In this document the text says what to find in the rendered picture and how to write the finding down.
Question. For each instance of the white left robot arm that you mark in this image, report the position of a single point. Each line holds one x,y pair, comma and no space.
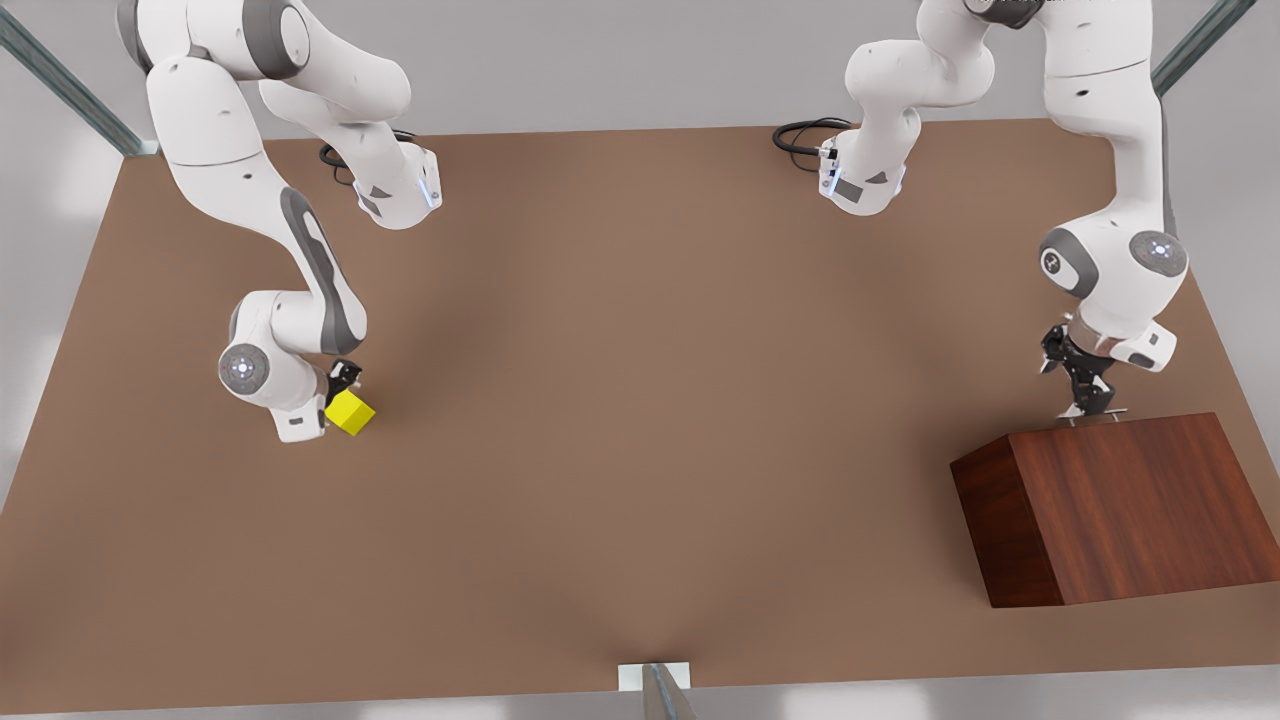
1100,90

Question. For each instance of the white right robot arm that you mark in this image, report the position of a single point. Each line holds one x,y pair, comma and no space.
215,170

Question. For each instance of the silver frame post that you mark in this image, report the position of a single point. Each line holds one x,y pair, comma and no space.
1200,40
660,692
70,85

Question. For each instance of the yellow square block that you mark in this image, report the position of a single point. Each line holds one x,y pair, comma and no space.
350,412

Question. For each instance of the dark wooden drawer cabinet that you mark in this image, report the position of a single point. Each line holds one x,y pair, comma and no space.
1120,510

